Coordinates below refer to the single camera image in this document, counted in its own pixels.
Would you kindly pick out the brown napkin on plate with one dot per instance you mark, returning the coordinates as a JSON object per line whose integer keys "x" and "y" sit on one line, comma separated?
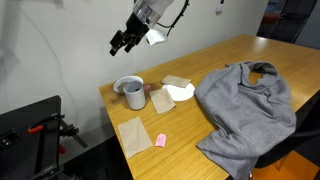
{"x": 176, "y": 81}
{"x": 121, "y": 87}

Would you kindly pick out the grey hooded sweatshirt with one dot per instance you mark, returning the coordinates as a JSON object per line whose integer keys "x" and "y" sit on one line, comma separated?
{"x": 250, "y": 103}

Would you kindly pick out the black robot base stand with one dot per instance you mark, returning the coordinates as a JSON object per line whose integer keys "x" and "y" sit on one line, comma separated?
{"x": 25, "y": 156}

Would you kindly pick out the black chair under sweatshirt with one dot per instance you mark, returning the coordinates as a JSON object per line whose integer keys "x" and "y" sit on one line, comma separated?
{"x": 285, "y": 147}

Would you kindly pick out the orange handled black clamp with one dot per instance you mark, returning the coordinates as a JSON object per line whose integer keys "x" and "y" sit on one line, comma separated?
{"x": 56, "y": 124}

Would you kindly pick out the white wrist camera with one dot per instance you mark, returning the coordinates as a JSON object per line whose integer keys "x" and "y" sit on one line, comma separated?
{"x": 154, "y": 36}

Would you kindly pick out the brown napkin on left plate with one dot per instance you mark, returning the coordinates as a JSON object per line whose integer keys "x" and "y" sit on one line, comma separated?
{"x": 121, "y": 87}

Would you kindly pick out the large brown napkin front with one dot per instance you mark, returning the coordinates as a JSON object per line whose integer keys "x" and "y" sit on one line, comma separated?
{"x": 134, "y": 137}

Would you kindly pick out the white plate right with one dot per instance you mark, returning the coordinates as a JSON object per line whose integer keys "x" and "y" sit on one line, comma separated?
{"x": 178, "y": 93}

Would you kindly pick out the brown napkin beside cup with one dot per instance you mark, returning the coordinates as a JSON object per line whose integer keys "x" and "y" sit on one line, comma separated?
{"x": 162, "y": 100}

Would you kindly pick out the pink eraser behind cup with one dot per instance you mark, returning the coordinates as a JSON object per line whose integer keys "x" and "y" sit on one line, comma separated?
{"x": 146, "y": 87}

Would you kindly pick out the white plate behind cup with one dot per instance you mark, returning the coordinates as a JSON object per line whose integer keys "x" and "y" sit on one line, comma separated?
{"x": 126, "y": 79}

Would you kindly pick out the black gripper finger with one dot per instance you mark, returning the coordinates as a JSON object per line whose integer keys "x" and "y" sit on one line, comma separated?
{"x": 117, "y": 42}
{"x": 130, "y": 45}

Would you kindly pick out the white wall switch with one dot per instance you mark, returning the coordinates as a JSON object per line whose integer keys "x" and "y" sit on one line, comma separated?
{"x": 219, "y": 6}

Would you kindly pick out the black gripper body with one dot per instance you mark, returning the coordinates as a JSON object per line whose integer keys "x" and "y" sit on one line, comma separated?
{"x": 135, "y": 30}

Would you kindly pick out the light grey plastic cup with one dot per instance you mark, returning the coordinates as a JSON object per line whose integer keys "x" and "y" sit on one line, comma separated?
{"x": 136, "y": 100}

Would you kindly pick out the brown napkin on right plate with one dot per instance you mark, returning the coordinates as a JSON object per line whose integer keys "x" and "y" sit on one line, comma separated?
{"x": 176, "y": 81}

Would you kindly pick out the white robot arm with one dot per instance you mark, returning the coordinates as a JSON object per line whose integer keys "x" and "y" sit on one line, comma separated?
{"x": 145, "y": 15}

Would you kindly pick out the pink eraser near table edge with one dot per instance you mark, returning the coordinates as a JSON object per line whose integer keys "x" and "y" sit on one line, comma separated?
{"x": 161, "y": 140}

